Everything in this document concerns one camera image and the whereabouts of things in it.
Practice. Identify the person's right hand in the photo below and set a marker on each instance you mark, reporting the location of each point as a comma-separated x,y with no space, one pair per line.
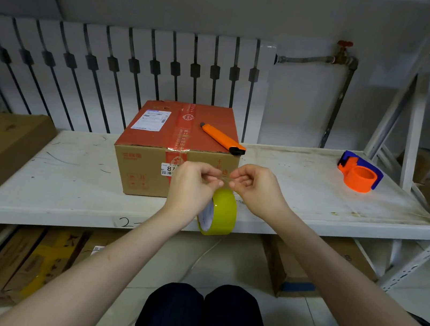
261,192

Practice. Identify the person's left hand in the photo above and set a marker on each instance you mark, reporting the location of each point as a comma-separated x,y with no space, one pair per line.
187,195

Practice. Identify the person's left thumb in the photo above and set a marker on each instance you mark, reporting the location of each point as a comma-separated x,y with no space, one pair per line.
213,184

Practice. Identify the person's right thumb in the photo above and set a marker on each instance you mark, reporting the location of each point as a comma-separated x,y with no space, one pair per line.
237,187

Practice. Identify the yellow packing tape roll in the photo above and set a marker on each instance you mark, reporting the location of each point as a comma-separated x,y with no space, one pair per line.
225,213

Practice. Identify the person's left forearm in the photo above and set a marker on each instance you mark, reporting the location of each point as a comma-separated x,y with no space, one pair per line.
99,276

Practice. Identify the person's right forearm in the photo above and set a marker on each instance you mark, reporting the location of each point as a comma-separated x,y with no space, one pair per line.
345,291

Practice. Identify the orange utility knife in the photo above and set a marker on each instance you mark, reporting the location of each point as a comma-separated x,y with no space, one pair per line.
221,138

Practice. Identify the red-topped cardboard parcel box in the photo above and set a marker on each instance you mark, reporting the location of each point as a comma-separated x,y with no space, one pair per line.
145,166

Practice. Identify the cardboard box with blue tape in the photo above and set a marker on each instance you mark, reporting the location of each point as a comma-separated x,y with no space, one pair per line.
291,270

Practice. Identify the orange and blue tape dispenser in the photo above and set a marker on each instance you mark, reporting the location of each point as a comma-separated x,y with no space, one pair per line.
359,177

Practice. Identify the small labelled cardboard box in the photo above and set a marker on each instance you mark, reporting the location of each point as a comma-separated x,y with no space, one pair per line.
98,246

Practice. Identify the grey metal water pipe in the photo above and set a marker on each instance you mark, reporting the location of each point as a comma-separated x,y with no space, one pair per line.
338,103

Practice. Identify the yellow printed cardboard box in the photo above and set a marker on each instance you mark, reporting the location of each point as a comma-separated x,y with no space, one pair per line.
47,260

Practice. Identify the white metal shelf rack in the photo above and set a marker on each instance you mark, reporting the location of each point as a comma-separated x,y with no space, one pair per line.
417,119

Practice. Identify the flat brown cardboard box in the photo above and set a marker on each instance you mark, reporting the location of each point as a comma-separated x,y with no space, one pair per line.
8,258

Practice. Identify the white wall radiator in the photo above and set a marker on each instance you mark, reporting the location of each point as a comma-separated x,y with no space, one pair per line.
101,57

